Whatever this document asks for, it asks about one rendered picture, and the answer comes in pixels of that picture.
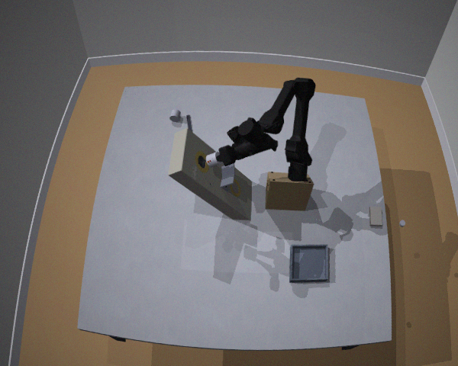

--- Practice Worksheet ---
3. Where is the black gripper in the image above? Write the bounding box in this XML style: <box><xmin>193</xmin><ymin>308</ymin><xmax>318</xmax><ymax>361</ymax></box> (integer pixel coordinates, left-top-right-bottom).
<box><xmin>216</xmin><ymin>140</ymin><xmax>258</xmax><ymax>166</ymax></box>

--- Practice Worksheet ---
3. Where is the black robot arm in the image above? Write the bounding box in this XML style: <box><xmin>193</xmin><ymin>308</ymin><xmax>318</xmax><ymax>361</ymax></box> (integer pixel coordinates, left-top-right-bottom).
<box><xmin>227</xmin><ymin>78</ymin><xmax>315</xmax><ymax>181</ymax></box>

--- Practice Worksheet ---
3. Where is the grey cylinder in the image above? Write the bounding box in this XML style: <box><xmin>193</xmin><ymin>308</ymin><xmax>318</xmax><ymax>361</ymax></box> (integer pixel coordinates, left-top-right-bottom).
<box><xmin>169</xmin><ymin>110</ymin><xmax>181</xmax><ymax>121</ymax></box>
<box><xmin>206</xmin><ymin>152</ymin><xmax>222</xmax><ymax>167</ymax></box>

